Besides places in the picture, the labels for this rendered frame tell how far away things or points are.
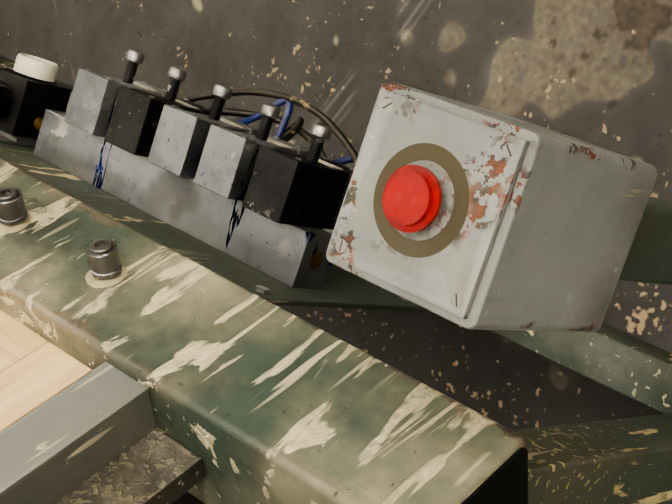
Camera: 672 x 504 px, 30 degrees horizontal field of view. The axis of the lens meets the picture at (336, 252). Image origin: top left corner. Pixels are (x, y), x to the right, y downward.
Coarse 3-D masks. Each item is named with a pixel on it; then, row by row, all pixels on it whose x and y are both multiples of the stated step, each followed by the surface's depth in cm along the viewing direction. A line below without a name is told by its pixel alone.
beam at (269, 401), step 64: (0, 256) 105; (64, 256) 104; (128, 256) 103; (64, 320) 97; (128, 320) 96; (192, 320) 95; (256, 320) 95; (192, 384) 89; (256, 384) 89; (320, 384) 88; (384, 384) 88; (192, 448) 91; (256, 448) 84; (320, 448) 83; (384, 448) 83; (448, 448) 82; (512, 448) 82
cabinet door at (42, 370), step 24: (0, 312) 103; (0, 336) 101; (24, 336) 101; (0, 360) 98; (24, 360) 98; (48, 360) 98; (72, 360) 98; (0, 384) 96; (24, 384) 96; (48, 384) 96; (0, 408) 94; (24, 408) 94; (0, 432) 92
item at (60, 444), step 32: (96, 384) 92; (128, 384) 92; (32, 416) 90; (64, 416) 89; (96, 416) 89; (128, 416) 91; (0, 448) 87; (32, 448) 87; (64, 448) 87; (96, 448) 89; (0, 480) 85; (32, 480) 86; (64, 480) 88
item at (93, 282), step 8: (0, 224) 108; (16, 224) 108; (24, 224) 108; (8, 232) 107; (88, 272) 102; (88, 280) 101; (96, 280) 100; (104, 280) 100; (112, 280) 100; (120, 280) 100
